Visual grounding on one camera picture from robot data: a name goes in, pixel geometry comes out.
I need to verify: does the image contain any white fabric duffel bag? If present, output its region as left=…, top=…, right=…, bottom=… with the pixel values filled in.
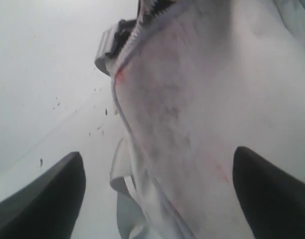
left=95, top=0, right=305, bottom=239

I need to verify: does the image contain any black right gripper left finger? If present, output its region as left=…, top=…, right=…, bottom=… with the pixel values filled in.
left=0, top=151, right=86, bottom=239

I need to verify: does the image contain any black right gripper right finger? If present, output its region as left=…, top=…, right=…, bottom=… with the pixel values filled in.
left=233, top=146, right=305, bottom=239

